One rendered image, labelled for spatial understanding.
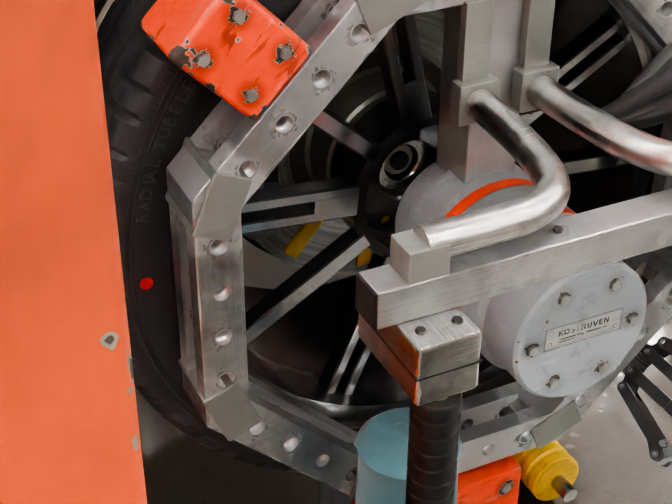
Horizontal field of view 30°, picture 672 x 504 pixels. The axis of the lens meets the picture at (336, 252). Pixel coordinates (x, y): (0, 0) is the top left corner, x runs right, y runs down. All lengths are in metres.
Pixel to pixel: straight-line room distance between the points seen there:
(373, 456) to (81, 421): 0.58
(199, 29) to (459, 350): 0.29
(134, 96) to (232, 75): 0.11
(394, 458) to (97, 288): 0.62
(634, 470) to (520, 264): 1.34
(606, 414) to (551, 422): 0.99
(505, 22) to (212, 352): 0.36
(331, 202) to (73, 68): 0.74
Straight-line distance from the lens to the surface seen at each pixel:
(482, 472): 1.30
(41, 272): 0.45
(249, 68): 0.92
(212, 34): 0.90
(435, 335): 0.83
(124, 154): 1.02
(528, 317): 0.97
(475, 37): 1.00
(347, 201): 1.15
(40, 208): 0.44
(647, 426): 1.31
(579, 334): 1.02
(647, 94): 1.04
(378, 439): 1.07
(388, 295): 0.82
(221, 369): 1.05
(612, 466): 2.18
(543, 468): 1.36
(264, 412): 1.10
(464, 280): 0.85
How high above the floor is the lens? 1.45
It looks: 33 degrees down
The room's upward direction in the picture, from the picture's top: straight up
